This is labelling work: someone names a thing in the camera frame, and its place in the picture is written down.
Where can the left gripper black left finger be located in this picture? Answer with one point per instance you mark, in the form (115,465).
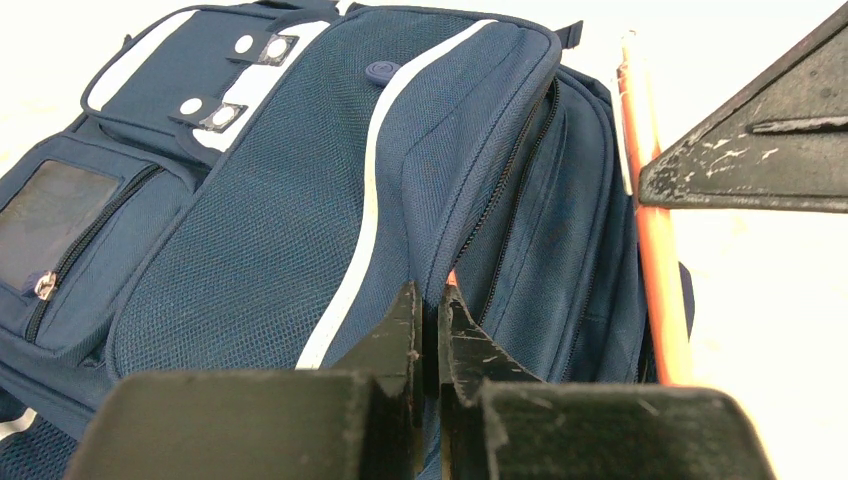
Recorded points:
(359,419)

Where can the orange pen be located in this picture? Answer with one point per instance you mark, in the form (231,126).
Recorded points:
(452,279)
(663,285)

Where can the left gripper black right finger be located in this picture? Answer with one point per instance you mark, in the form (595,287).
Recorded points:
(498,421)

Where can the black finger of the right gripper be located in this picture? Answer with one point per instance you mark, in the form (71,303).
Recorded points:
(780,143)

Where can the navy blue backpack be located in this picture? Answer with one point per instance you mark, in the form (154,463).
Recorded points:
(249,186)

